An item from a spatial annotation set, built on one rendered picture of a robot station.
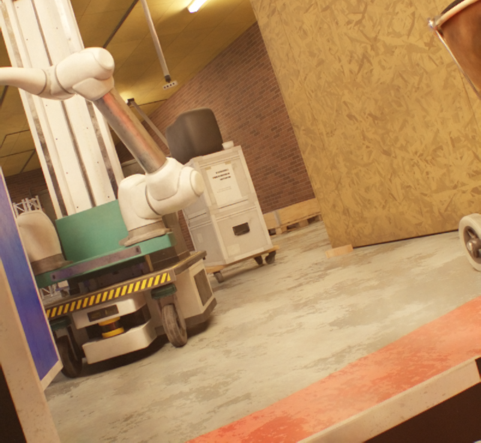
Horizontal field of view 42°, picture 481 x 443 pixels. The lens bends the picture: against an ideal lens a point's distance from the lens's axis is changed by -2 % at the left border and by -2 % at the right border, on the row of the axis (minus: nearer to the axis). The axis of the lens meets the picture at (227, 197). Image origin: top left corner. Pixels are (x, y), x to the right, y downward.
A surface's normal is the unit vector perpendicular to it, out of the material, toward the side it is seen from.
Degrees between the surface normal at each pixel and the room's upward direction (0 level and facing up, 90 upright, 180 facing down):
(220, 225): 90
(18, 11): 90
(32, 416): 90
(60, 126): 90
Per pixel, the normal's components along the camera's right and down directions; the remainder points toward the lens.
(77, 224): -0.09, 0.00
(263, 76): -0.85, 0.26
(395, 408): 0.37, -0.15
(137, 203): -0.40, 0.11
